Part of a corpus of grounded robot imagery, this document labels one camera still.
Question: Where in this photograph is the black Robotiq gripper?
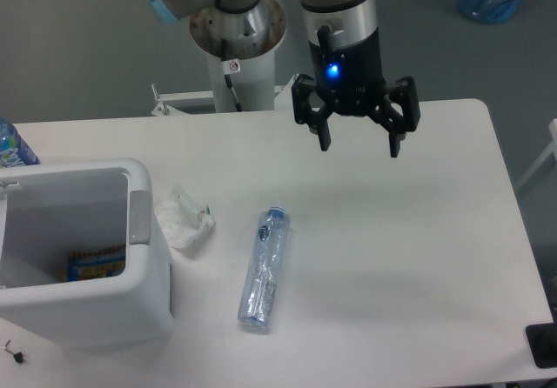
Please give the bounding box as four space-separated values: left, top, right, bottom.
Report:
291 24 420 158

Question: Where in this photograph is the white plastic wrapper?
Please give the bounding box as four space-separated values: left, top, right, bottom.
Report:
155 184 216 256

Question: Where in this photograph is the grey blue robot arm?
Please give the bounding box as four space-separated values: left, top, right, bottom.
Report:
147 0 420 157

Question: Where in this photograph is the white plastic trash can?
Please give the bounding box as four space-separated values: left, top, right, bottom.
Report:
1 158 174 347

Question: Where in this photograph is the crushed clear plastic bottle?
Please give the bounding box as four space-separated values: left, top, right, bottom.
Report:
237 205 291 332

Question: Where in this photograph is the white furniture leg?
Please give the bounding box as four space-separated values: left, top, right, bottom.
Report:
515 118 556 197

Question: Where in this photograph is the blue yellow snack packet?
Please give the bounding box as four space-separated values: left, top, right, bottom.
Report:
64 245 126 282

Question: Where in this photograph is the black device at table edge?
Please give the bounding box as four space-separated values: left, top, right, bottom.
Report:
525 323 556 369

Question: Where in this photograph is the blue labelled drink bottle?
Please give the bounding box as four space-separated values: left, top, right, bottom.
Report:
1 117 41 168

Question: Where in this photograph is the white metal base frame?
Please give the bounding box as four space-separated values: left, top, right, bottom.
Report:
151 76 294 117

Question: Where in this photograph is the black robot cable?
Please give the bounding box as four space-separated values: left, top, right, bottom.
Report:
205 0 245 113

